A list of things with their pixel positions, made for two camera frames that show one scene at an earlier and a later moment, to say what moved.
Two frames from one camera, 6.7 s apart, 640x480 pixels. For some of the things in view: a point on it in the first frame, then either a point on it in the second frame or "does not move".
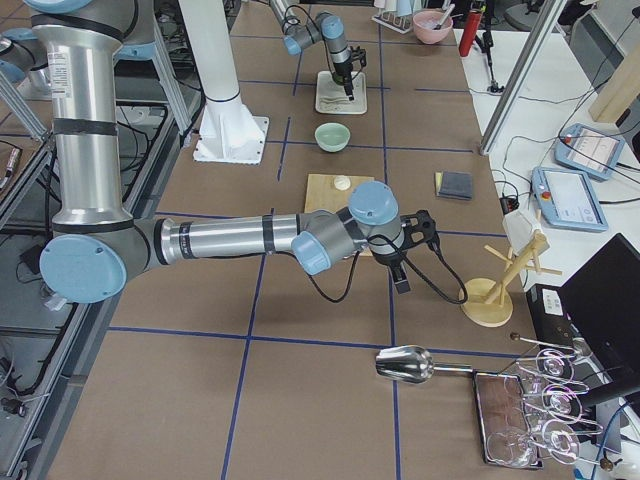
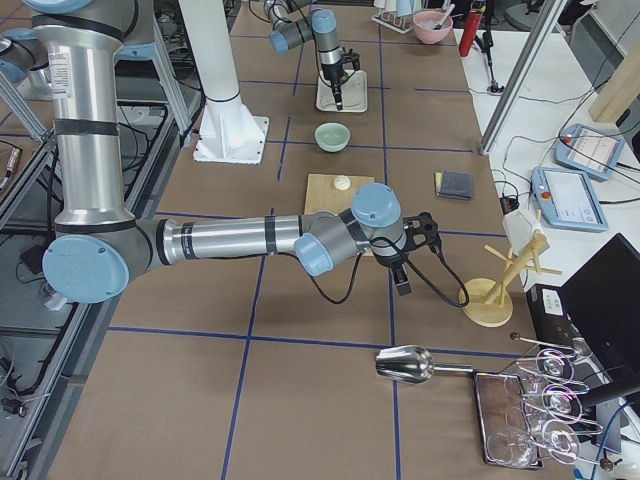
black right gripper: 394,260 does not move
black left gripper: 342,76 -> 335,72
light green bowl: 332,136 does not move
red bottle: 470,32 does not move
